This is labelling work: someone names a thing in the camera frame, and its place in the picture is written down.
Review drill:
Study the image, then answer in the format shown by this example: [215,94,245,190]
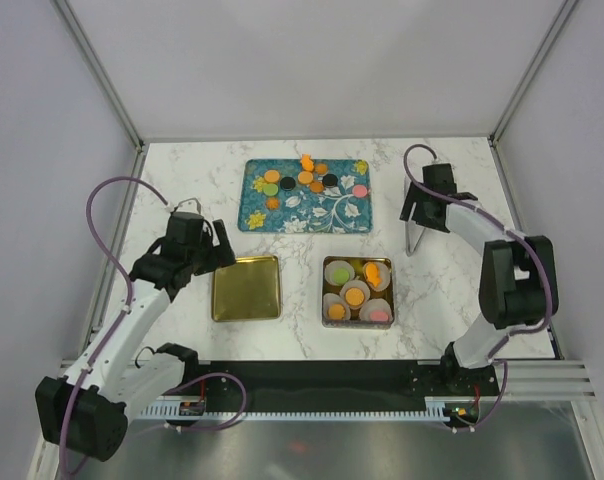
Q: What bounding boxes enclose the silver metal tongs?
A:
[404,177,425,257]

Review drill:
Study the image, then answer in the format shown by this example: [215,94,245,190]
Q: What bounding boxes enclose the gold tin lid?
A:
[211,255,282,322]

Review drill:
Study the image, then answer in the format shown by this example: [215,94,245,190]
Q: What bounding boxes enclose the orange fish cookie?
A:
[300,154,315,172]
[363,262,383,291]

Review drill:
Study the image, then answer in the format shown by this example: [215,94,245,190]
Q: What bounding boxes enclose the green sandwich cookie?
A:
[332,268,350,284]

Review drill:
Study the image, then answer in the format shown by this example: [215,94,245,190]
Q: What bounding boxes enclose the pink sandwich cookie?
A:
[370,310,389,323]

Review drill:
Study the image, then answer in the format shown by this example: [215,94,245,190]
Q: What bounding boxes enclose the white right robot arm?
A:
[400,164,559,395]

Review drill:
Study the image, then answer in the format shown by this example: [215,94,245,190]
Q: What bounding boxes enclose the orange ridged cookie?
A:
[266,197,280,210]

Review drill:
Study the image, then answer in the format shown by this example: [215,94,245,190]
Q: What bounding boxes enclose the teal floral tray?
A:
[237,157,373,234]

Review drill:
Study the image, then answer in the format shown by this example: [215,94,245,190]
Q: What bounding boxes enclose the green cookie on tray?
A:
[263,183,278,197]

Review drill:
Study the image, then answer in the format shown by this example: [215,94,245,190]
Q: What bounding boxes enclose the pink cookie right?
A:
[352,185,369,198]

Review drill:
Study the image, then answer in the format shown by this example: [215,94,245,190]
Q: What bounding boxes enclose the black sandwich cookie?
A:
[322,174,338,188]
[280,176,296,191]

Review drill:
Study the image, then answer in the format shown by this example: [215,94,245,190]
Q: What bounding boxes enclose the black sandwich cookie right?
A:
[322,174,338,188]

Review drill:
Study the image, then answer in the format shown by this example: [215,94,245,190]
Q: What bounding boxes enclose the square cookie tin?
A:
[321,256,396,330]

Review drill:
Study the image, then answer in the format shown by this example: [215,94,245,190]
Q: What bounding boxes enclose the white paper cupcake liner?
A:
[324,260,356,286]

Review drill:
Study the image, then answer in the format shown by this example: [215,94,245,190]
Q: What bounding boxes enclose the orange fish cookie top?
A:
[300,154,315,172]

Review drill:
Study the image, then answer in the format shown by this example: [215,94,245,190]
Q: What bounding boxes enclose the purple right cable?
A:
[402,143,556,446]

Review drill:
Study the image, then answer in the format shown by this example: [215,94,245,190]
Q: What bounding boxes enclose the purple cable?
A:
[59,175,176,476]
[402,143,556,446]

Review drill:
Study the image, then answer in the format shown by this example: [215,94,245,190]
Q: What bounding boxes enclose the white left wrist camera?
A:
[173,197,202,215]

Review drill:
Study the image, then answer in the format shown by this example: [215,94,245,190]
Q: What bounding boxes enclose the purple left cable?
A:
[59,175,176,476]

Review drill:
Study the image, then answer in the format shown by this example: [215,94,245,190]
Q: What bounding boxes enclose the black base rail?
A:
[146,357,498,419]

